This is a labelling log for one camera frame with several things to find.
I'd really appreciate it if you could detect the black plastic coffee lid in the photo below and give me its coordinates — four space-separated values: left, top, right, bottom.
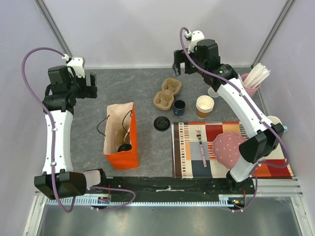
117 143 132 152

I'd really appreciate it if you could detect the pink dotted plate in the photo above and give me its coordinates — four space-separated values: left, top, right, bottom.
213 132 247 169

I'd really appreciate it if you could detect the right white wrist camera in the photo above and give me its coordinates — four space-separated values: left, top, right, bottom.
184 30 205 54

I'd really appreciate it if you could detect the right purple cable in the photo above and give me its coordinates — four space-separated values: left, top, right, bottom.
179 27 290 212

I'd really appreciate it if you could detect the single white straw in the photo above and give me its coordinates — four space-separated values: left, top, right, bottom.
123 128 130 142

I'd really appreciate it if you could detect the bundle of white straws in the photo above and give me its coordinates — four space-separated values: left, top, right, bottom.
243 63 271 89

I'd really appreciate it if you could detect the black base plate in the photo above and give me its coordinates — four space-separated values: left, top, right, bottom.
87 177 254 202

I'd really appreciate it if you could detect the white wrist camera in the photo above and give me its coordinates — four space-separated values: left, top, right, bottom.
62 54 86 78
184 30 205 54

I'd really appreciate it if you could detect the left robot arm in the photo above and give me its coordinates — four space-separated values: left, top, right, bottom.
34 65 108 200

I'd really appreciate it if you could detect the light blue mug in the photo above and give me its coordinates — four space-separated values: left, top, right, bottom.
267 116 287 132

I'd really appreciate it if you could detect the purple cable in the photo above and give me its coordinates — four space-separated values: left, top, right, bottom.
21 47 136 212
179 27 290 212

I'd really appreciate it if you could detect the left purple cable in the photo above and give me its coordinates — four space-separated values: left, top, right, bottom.
21 47 136 212

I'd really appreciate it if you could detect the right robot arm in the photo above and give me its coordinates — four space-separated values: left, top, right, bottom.
173 39 284 194

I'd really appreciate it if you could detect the orange paper bag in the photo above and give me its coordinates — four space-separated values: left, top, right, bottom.
103 102 139 170

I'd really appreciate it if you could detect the stack of brown paper cups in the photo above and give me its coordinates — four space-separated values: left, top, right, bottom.
196 95 214 118

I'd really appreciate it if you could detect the fork with pink handle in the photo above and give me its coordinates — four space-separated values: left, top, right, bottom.
195 126 207 168

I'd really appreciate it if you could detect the dark blue ceramic mug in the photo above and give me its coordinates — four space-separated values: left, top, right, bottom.
173 100 186 116

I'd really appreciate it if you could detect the grey slotted cable duct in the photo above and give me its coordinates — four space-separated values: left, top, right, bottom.
45 195 247 206

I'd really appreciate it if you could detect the patterned colourful placemat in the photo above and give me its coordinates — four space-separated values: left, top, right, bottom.
171 120 294 179

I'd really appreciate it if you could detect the pink straw holder cup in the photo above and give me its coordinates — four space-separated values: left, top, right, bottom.
241 73 260 98

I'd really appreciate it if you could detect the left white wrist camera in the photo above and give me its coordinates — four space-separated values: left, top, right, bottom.
62 54 86 78

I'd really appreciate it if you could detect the cardboard cup carrier stack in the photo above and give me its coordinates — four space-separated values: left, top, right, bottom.
153 78 182 111

